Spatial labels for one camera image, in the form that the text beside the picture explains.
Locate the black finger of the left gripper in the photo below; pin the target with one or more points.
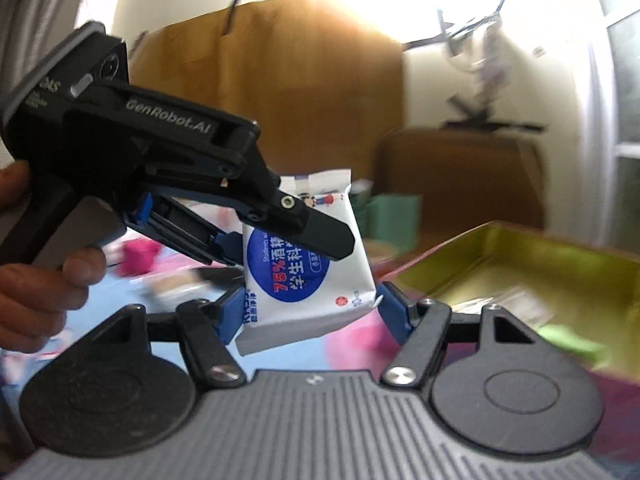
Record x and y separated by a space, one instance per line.
277 210

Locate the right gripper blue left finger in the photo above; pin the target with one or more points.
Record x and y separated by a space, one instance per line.
206 328

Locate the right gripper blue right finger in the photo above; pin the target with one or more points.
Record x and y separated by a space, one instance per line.
420 328

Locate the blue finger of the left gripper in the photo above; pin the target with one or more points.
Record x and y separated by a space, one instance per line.
177 227

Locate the white blue wet wipes pack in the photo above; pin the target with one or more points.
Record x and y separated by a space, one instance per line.
293 294

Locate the person's left hand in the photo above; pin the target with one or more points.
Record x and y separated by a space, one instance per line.
35 302

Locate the pink fluffy sock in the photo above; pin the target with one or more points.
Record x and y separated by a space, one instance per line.
138 257

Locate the blue Peppa Pig blanket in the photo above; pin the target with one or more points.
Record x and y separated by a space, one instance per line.
46 240

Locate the green plastic cup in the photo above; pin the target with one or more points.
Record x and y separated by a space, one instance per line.
394 219

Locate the brown wooden headboard panel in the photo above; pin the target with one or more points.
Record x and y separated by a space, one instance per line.
323 86

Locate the brown padded chair back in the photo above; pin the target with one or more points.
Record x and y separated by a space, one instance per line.
463 178

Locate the pink metal tin box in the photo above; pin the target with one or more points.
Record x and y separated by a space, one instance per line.
583 298

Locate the white power strip with cables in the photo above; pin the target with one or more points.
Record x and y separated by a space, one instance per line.
475 48

